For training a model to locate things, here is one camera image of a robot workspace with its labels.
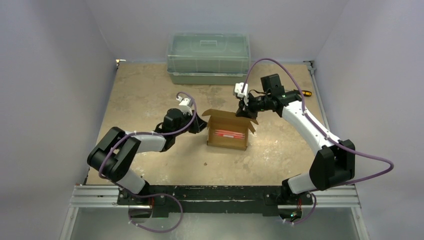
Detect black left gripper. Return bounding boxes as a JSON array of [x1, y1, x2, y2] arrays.
[[173, 109, 208, 137]]

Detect red pen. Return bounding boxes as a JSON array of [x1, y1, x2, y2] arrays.
[[215, 129, 245, 135], [214, 132, 245, 139], [216, 134, 245, 139]]

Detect brown cardboard box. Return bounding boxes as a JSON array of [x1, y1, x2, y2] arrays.
[[202, 108, 259, 151]]

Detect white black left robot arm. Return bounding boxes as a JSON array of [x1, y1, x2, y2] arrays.
[[87, 108, 207, 205]]

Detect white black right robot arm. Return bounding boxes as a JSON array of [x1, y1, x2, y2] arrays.
[[233, 74, 355, 204]]

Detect green clear-lid plastic toolbox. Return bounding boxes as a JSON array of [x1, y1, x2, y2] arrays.
[[166, 32, 251, 85]]

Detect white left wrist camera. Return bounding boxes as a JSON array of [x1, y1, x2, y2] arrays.
[[176, 96, 194, 115]]

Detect black yellow handled screwdriver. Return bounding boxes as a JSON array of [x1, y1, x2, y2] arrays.
[[303, 91, 312, 97]]

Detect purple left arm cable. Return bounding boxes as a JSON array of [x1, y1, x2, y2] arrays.
[[98, 91, 198, 200]]

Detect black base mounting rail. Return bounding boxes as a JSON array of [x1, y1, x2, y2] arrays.
[[117, 185, 314, 218]]

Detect grey corner cable conduit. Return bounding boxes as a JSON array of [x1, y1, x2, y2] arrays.
[[304, 60, 347, 186]]

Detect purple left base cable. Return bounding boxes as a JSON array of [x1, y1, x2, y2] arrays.
[[127, 192, 184, 234]]

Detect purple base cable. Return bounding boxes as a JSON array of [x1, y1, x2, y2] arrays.
[[282, 193, 318, 226], [127, 192, 184, 234]]

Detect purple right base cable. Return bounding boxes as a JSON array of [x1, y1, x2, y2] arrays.
[[282, 193, 318, 226]]

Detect aluminium frame extrusion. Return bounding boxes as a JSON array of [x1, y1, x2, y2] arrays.
[[69, 185, 361, 208]]

